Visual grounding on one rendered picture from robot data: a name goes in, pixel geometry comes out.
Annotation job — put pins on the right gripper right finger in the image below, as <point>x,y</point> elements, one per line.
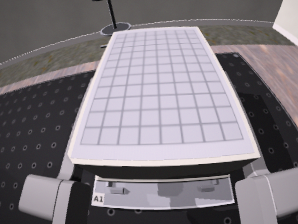
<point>263,199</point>

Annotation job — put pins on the white deep-well plate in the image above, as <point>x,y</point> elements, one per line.
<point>161,110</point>

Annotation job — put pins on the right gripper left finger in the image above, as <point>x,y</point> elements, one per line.
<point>64,200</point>

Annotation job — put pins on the black perforated breadboard plate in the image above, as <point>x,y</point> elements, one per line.
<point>36,123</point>

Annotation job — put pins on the grey rectangular plate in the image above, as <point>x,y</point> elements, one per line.
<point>195,194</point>

